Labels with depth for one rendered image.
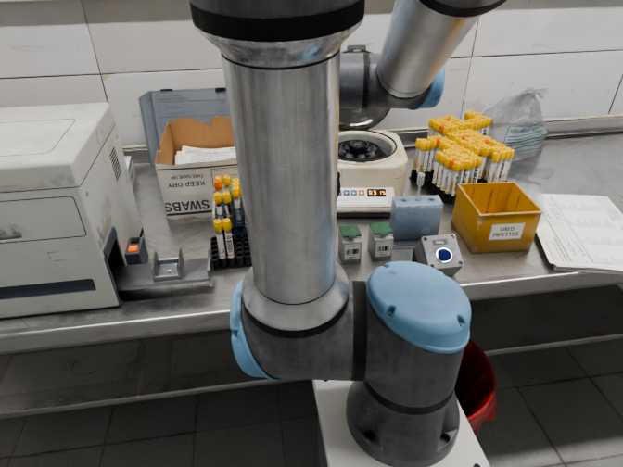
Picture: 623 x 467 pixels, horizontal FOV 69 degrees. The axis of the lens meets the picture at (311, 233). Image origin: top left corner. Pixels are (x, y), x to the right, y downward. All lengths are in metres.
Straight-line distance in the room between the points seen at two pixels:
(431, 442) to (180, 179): 0.76
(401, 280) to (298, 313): 0.13
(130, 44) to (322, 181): 1.04
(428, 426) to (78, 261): 0.61
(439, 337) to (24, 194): 0.63
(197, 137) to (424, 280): 0.94
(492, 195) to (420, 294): 0.64
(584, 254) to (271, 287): 0.79
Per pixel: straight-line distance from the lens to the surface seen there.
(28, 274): 0.91
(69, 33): 1.39
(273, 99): 0.32
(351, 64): 0.66
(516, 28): 1.54
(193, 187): 1.09
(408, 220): 0.99
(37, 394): 1.71
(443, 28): 0.43
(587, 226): 1.20
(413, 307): 0.49
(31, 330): 0.95
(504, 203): 1.15
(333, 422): 0.67
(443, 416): 0.62
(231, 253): 0.93
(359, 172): 1.09
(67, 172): 0.78
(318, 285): 0.44
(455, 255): 0.91
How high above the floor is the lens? 1.46
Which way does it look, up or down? 34 degrees down
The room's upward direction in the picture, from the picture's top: straight up
